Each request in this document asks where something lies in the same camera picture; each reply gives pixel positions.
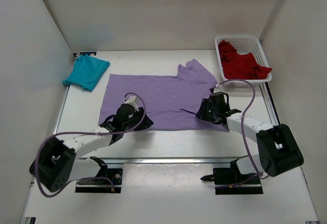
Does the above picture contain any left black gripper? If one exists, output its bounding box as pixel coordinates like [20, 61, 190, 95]
[123, 106, 154, 131]

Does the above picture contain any lilac t shirt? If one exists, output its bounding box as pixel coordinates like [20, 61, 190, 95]
[99, 59, 226, 131]

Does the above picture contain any teal t shirt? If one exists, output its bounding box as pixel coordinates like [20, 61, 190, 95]
[62, 55, 110, 92]

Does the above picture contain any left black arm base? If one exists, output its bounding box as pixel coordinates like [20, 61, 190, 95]
[75, 156, 123, 194]

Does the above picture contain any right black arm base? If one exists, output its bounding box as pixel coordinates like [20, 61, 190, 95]
[200, 160, 263, 195]

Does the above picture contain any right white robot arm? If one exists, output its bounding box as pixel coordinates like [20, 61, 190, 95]
[196, 92, 304, 183]

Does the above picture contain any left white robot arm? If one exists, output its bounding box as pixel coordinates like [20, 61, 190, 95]
[30, 103, 153, 198]

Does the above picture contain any red t shirt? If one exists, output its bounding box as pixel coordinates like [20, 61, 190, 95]
[218, 40, 272, 80]

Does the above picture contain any white plastic basket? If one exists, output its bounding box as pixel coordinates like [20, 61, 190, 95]
[215, 35, 272, 87]

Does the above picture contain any dark label sticker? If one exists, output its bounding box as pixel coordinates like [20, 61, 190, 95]
[79, 52, 97, 56]

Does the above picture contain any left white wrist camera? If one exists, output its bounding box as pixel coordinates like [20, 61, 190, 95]
[125, 95, 139, 108]

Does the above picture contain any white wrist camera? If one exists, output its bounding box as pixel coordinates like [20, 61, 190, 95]
[125, 95, 139, 108]
[210, 84, 221, 94]

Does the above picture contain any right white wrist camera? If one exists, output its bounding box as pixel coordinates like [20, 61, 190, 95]
[210, 84, 221, 94]

